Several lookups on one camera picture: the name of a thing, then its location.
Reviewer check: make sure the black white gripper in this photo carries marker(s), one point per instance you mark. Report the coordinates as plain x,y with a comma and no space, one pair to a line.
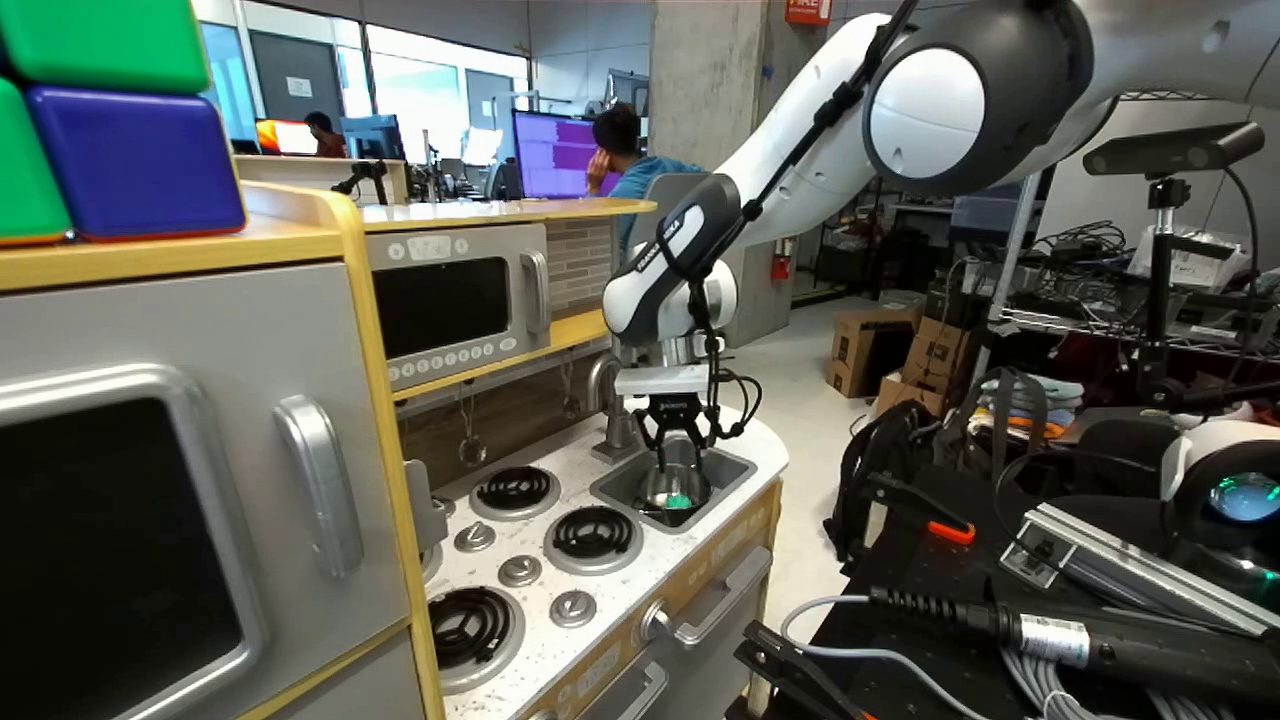
666,394

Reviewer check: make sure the small blue-green toy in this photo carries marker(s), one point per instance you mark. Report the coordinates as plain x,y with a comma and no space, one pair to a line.
678,500

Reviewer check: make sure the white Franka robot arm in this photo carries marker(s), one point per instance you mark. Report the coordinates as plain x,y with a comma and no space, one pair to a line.
803,144

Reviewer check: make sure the small steel pot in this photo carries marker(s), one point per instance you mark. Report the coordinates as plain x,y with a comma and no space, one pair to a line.
678,473

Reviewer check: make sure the grey toy sink basin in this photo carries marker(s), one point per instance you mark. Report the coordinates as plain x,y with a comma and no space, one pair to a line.
726,473

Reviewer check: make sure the silver toy faucet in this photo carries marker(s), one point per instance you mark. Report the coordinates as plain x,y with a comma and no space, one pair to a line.
608,406

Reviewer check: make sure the black toy stove burner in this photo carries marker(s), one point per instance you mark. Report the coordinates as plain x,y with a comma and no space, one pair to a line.
595,536
468,624
515,489

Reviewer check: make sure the silver toy microwave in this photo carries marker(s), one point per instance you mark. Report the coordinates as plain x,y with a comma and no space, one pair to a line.
445,307

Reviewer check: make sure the wooden toy play kitchen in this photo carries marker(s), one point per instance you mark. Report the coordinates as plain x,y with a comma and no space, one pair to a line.
160,344

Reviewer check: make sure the silver oven front knob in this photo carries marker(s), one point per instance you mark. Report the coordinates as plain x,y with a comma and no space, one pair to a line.
656,621

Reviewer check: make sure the silver countertop stove dial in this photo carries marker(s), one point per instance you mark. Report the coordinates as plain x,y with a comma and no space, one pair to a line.
573,608
522,570
473,536

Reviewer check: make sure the plain brown cardboard box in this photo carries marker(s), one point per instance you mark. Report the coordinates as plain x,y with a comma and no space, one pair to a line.
866,349
945,352

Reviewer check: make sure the small black orange clamp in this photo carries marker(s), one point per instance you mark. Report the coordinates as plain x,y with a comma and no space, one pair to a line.
933,531

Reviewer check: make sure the person in blue shirt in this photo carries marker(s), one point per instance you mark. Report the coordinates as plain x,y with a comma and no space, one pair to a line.
642,165

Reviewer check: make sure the monitor with purple screen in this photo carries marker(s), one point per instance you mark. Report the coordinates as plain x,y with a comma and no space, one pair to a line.
555,153

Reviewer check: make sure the person in dark shirt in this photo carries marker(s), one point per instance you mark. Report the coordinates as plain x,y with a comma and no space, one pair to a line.
325,134

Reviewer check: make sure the black cylindrical hand tool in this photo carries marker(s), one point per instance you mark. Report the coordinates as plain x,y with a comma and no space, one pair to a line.
1134,644

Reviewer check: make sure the white device with teal lens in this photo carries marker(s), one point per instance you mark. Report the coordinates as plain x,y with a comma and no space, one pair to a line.
1234,484

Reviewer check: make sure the purple block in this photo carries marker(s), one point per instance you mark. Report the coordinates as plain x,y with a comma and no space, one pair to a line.
141,160

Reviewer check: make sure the green block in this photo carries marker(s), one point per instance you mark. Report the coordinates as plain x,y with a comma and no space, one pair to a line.
25,165

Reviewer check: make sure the green storage bin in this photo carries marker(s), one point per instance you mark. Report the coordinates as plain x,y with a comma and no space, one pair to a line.
103,40

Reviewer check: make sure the aluminium extrusion rail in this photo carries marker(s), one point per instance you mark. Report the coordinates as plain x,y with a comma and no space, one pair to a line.
1134,566

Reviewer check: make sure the black camera on stand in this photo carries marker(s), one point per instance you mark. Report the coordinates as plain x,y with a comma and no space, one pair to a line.
1175,150

